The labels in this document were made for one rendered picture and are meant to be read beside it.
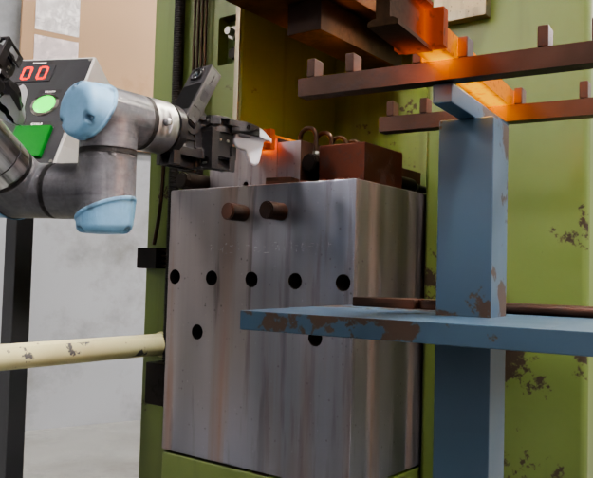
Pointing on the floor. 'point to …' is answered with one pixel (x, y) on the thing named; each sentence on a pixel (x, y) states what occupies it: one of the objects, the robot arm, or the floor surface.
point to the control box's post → (17, 299)
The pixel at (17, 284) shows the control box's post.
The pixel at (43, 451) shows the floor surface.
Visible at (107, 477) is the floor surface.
